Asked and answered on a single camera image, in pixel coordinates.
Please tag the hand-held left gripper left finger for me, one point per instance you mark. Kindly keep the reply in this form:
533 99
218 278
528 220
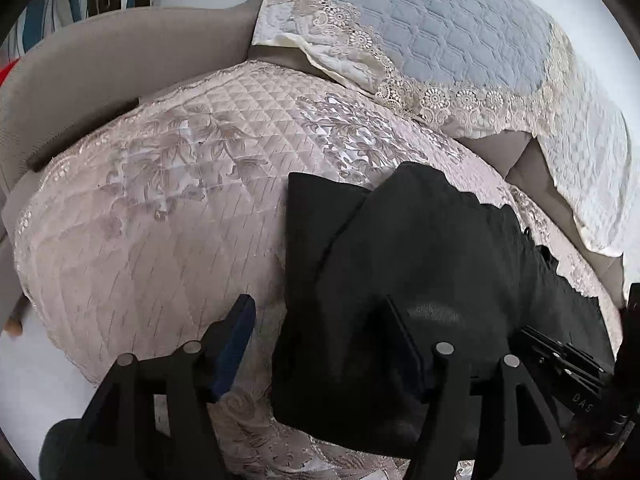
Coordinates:
237 345

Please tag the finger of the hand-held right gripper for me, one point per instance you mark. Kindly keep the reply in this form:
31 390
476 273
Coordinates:
560 357

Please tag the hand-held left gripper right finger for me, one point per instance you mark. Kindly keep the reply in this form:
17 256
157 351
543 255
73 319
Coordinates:
412 355

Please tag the black jacket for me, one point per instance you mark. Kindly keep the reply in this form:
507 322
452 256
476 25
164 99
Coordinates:
425 260

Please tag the pink quilted sofa cover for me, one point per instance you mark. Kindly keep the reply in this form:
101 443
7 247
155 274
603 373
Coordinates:
150 235

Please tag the wooden sofa leg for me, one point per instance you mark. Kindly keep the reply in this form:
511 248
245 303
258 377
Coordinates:
15 327

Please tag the grey sofa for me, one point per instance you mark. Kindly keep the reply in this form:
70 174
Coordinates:
125 45

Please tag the blue lace-trimmed quilted cover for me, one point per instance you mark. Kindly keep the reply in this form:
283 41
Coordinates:
440 35

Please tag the red toy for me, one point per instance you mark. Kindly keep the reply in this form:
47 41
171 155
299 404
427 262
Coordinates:
7 72

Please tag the blue white striped cloth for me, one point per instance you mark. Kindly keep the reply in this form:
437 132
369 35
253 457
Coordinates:
55 5

